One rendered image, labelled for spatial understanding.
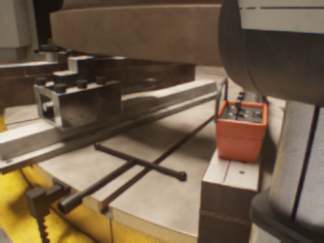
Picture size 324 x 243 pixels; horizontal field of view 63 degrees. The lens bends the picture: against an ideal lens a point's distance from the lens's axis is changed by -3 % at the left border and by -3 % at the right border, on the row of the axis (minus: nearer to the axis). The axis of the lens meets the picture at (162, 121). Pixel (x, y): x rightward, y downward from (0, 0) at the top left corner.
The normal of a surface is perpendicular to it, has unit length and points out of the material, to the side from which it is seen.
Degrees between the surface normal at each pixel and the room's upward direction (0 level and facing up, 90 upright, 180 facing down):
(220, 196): 90
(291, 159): 90
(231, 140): 97
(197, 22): 90
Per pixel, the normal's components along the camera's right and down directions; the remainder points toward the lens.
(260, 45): -0.78, 0.37
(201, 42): -0.44, 0.32
